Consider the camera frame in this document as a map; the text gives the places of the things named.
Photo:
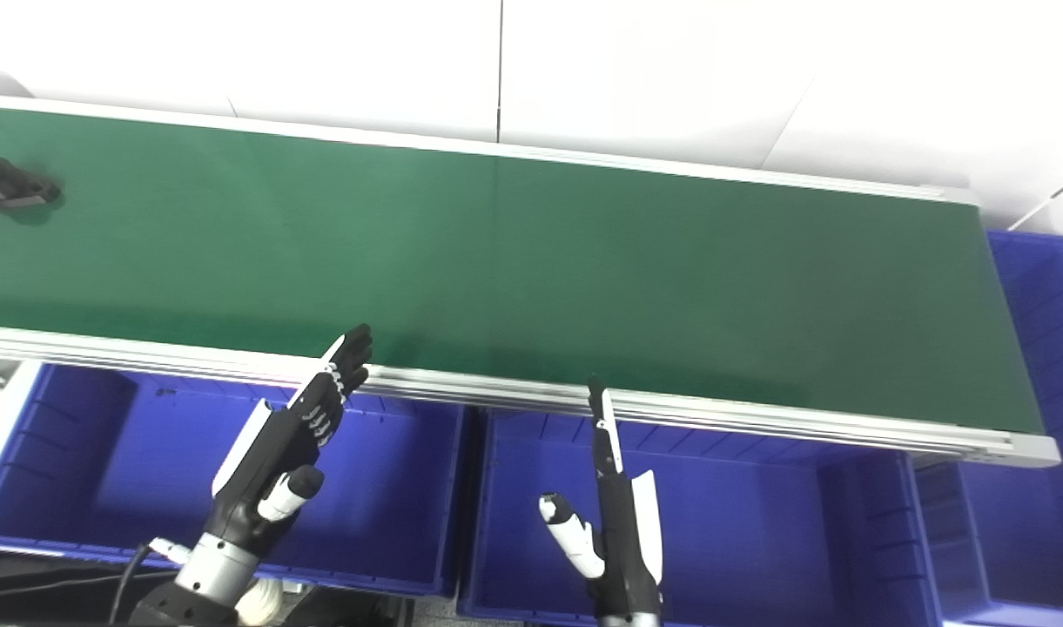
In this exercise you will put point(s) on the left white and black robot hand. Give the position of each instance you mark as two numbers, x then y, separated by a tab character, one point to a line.
265	461

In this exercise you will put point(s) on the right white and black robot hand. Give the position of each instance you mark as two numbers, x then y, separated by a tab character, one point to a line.
625	540

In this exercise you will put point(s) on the black flanged machine part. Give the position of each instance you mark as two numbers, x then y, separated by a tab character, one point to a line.
13	185

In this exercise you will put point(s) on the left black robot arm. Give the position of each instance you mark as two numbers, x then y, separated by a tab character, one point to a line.
205	579

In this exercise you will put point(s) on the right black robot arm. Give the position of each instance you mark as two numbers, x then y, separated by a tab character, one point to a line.
629	623

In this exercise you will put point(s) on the blue plastic bin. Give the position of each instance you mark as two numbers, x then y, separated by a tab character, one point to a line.
1045	348
731	522
148	470

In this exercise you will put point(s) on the black base part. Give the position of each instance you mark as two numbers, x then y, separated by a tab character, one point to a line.
357	610

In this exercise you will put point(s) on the green conveyor belt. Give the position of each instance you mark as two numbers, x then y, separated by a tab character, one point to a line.
531	261
496	394

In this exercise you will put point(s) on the white round object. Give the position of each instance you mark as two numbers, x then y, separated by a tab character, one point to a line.
261	603

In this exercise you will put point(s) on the thin grey rod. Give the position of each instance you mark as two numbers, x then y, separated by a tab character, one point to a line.
1045	204

